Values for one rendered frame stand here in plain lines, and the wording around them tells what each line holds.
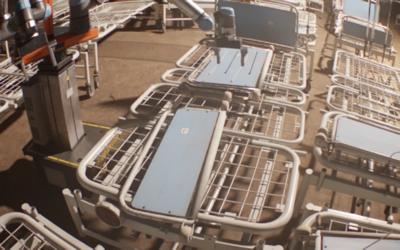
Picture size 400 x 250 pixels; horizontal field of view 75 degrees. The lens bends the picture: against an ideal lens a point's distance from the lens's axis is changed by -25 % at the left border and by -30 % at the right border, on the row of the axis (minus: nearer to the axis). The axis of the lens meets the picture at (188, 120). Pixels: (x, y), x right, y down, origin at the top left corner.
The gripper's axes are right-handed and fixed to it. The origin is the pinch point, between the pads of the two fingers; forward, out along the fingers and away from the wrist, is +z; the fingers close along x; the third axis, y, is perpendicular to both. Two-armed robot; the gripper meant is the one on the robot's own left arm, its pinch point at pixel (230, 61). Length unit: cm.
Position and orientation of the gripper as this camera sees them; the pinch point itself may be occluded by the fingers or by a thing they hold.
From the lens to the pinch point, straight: 183.3
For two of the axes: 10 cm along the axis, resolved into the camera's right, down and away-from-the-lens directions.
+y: 3.7, -4.8, 8.0
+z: 0.7, 8.7, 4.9
